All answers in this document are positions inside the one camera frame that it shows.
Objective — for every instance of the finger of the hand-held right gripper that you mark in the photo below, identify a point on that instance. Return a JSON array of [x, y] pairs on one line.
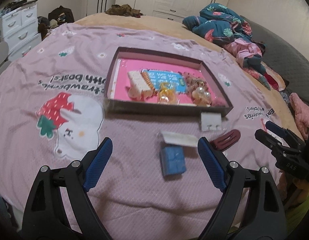
[[265, 138], [273, 126]]

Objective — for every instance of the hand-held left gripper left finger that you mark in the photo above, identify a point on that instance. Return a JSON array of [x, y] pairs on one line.
[[98, 163]]

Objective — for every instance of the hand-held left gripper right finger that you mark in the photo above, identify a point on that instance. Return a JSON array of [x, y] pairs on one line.
[[212, 163]]

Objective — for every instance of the small blue box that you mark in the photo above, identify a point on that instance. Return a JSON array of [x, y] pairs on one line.
[[172, 161]]

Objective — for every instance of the brown cardboard box tray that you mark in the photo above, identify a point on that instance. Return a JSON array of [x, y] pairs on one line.
[[149, 108]]

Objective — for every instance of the white hair claw clip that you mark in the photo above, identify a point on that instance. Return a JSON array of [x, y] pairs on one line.
[[138, 81]]

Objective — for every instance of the tan spiral hair clip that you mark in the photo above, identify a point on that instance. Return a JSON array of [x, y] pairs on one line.
[[147, 78]]

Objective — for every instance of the maroon hair clip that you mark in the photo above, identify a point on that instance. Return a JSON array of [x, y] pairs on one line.
[[227, 138]]

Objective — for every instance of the pink plush cloth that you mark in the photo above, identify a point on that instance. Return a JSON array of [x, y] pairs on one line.
[[300, 110]]

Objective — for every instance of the clear plastic packet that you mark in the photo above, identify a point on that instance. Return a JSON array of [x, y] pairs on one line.
[[179, 138]]

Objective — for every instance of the white earring card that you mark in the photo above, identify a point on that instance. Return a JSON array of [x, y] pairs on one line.
[[210, 118]]

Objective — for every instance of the yellow-green cloth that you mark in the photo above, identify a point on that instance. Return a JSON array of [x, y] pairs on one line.
[[302, 212]]

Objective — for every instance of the red patterned cloth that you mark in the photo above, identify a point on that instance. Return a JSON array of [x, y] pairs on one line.
[[274, 77]]

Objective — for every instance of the pink printed blanket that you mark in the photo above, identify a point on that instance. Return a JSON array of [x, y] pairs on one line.
[[144, 192]]

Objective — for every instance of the grey padded headboard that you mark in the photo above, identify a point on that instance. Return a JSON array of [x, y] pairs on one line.
[[289, 55]]

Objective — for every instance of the pink floral garment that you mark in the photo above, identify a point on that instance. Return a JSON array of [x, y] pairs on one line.
[[242, 50]]

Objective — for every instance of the dark floral duvet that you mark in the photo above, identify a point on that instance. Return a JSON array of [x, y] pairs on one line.
[[212, 25]]

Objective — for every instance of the grey chair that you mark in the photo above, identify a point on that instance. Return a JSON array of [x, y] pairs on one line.
[[0, 55]]

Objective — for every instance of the clothes pile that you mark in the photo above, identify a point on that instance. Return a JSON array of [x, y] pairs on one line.
[[45, 26]]

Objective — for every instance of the dark bag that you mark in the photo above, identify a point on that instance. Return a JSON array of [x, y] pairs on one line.
[[60, 13]]

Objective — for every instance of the white drawer cabinet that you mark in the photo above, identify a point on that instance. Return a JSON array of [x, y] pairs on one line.
[[19, 30]]

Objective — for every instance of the olive clothes heap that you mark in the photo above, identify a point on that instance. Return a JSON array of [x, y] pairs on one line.
[[122, 10]]

